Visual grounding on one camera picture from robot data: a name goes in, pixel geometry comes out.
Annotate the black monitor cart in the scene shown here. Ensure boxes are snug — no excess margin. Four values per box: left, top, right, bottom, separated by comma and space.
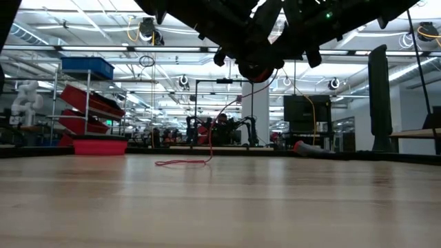
278, 132, 334, 152

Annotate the blue storage bin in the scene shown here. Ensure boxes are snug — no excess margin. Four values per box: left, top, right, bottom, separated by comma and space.
61, 56, 115, 81

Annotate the long ceiling light bar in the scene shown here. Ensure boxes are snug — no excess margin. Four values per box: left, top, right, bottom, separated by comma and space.
0, 44, 441, 58

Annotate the red cord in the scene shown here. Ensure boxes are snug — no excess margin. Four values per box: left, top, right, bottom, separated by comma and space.
154, 67, 280, 167

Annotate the thin black slanted pole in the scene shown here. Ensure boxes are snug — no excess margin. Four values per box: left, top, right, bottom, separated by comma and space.
405, 10, 432, 116

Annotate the red plastic bin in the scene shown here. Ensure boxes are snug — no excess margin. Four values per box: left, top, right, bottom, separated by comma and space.
72, 134, 128, 156

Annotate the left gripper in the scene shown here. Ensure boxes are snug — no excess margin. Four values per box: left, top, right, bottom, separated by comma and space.
134, 0, 276, 70

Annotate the black gantry frame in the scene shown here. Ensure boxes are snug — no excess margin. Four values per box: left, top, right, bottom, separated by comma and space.
194, 78, 255, 148

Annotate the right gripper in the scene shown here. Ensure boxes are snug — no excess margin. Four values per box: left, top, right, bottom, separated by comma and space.
267, 0, 380, 70

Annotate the glass door cabinet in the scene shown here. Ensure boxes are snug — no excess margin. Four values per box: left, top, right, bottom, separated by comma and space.
332, 116, 356, 153

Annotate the metal wire shelf rack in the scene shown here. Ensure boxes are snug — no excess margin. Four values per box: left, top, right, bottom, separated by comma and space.
48, 67, 128, 147

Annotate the yellow hanging cable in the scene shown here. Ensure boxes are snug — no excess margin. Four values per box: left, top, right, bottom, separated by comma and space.
302, 94, 318, 146

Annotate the black plastic cord spool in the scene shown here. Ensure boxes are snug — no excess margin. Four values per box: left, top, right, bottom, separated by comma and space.
237, 60, 276, 84

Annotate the white building pillar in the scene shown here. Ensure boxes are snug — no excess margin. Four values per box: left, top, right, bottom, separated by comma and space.
242, 81, 271, 145

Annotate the red shelf bin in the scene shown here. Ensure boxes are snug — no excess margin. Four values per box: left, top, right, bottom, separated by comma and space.
58, 133, 75, 147
60, 85, 126, 121
57, 109, 111, 135

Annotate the grey glove with red cuff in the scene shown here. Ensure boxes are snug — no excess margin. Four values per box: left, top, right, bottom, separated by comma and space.
292, 140, 332, 156

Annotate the person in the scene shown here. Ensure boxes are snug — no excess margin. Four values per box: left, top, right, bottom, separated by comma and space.
215, 112, 230, 127

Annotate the hanging black cable loop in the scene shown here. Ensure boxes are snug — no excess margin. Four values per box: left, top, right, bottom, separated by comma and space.
139, 54, 156, 68

